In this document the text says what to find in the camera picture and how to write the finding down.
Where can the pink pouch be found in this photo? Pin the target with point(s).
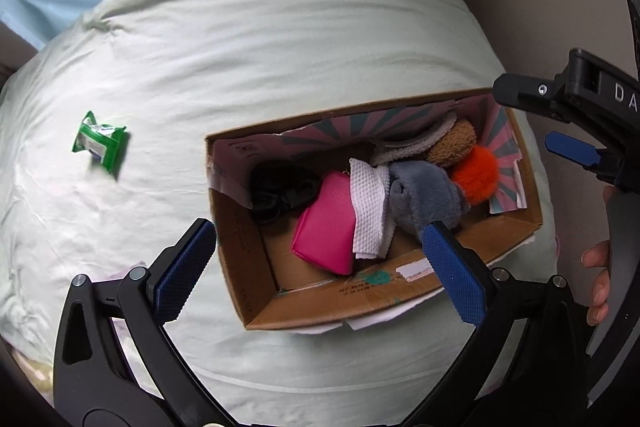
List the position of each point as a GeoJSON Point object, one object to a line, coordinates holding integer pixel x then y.
{"type": "Point", "coordinates": [325, 227]}

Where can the green wipes packet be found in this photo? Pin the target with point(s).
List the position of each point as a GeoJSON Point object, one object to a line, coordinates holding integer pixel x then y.
{"type": "Point", "coordinates": [100, 147]}

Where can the cardboard box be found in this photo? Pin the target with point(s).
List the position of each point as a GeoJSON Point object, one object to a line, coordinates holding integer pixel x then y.
{"type": "Point", "coordinates": [310, 302]}

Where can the white waffle cloth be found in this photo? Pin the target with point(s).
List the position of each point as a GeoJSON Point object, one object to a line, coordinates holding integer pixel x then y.
{"type": "Point", "coordinates": [370, 207]}

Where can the orange pompom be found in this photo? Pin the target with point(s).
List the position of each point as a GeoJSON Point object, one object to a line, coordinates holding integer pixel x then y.
{"type": "Point", "coordinates": [475, 174]}

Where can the brown fuzzy sock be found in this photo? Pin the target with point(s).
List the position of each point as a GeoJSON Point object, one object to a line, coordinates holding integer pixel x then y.
{"type": "Point", "coordinates": [452, 144]}

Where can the stack of folded bedding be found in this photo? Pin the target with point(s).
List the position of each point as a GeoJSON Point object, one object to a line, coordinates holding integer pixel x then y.
{"type": "Point", "coordinates": [32, 364]}

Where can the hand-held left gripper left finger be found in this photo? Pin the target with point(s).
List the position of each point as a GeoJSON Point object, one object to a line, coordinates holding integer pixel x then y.
{"type": "Point", "coordinates": [182, 272]}

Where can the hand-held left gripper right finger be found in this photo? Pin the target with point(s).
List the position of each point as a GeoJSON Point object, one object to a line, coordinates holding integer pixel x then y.
{"type": "Point", "coordinates": [455, 274]}

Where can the black cloth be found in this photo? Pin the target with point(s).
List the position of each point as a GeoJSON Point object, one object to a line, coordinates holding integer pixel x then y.
{"type": "Point", "coordinates": [280, 192]}

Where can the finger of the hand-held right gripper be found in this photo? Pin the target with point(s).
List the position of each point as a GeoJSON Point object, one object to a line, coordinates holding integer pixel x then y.
{"type": "Point", "coordinates": [570, 148]}
{"type": "Point", "coordinates": [525, 94]}

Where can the person's right hand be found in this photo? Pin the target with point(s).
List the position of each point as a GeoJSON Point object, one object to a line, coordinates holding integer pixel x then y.
{"type": "Point", "coordinates": [599, 272]}

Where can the brown curtain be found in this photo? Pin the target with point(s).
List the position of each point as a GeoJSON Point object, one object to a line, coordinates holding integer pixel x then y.
{"type": "Point", "coordinates": [12, 52]}

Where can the grey plush scrunchie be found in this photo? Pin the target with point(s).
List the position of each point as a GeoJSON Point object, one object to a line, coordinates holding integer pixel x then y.
{"type": "Point", "coordinates": [425, 197]}

